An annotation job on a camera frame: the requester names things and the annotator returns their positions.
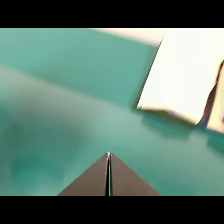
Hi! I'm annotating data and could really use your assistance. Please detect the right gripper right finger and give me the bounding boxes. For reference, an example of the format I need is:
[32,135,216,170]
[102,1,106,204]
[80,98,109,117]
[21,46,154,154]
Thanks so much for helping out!
[109,152,161,197]

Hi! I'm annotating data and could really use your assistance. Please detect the white garment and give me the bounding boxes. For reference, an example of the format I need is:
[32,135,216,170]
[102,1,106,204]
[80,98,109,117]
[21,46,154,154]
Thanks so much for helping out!
[135,28,224,135]

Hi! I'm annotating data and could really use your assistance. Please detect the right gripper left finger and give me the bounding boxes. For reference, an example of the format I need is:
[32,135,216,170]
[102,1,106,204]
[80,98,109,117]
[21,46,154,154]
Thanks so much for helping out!
[57,152,110,197]

